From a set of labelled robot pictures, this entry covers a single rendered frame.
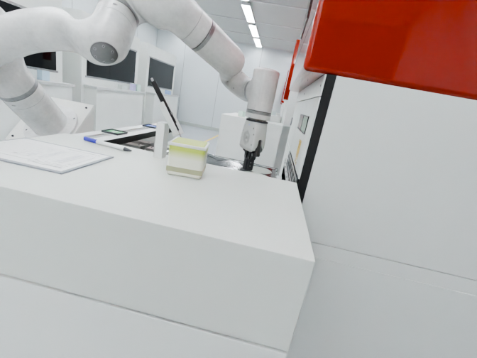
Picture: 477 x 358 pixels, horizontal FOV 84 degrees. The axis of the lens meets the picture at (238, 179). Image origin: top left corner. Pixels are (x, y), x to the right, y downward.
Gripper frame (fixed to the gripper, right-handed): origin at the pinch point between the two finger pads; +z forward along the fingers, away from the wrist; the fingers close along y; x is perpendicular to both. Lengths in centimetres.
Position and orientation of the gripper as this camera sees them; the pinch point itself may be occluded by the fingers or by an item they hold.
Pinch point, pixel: (248, 164)
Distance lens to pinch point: 93.5
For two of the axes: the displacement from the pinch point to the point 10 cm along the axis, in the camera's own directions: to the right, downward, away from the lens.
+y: 4.1, 3.3, -8.5
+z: -1.8, 9.4, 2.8
